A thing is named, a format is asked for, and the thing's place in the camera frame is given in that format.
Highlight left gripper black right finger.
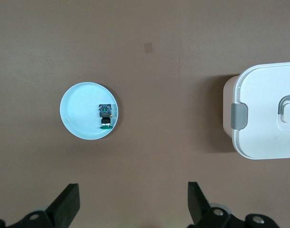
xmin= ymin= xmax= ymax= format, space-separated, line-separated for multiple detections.
xmin=187 ymin=181 xmax=284 ymax=228

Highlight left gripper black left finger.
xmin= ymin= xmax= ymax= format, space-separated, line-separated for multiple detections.
xmin=0 ymin=182 xmax=81 ymax=228

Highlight white lunch box grey latches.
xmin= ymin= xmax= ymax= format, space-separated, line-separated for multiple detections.
xmin=222 ymin=61 xmax=290 ymax=160

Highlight light blue round plate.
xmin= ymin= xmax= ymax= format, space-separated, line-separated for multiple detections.
xmin=59 ymin=82 xmax=123 ymax=140

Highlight green push button switch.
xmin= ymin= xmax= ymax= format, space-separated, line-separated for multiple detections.
xmin=98 ymin=103 xmax=114 ymax=131

